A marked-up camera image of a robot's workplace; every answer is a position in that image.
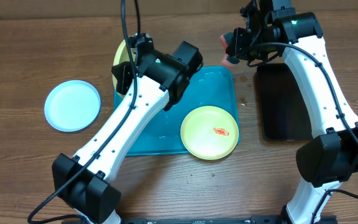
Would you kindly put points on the light blue plate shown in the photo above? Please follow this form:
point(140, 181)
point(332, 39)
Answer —
point(72, 106)

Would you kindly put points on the teal plastic tray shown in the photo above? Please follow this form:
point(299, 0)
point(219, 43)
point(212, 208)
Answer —
point(211, 86)

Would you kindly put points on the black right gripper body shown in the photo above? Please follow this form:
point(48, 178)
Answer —
point(243, 47)

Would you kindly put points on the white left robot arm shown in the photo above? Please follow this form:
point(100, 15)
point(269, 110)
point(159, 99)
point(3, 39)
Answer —
point(147, 81)

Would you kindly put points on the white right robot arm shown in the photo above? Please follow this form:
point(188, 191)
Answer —
point(275, 29)

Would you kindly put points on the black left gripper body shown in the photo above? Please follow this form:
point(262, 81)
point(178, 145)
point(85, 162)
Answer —
point(127, 76)

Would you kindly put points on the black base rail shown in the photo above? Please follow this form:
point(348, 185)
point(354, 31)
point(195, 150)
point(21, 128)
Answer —
point(256, 219)

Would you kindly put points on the black tray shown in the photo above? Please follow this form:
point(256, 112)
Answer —
point(283, 111)

